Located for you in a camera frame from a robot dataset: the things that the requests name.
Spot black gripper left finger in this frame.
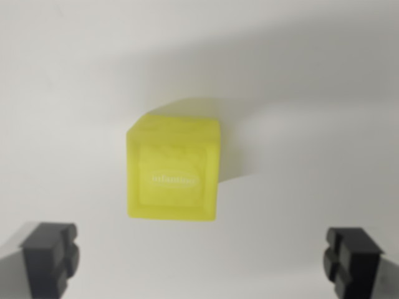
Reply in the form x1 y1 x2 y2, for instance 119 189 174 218
0 221 80 299

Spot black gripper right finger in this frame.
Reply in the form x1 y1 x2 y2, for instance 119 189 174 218
322 227 399 299

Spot yellow soft toy cube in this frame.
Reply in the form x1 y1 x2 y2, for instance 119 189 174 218
126 112 222 222

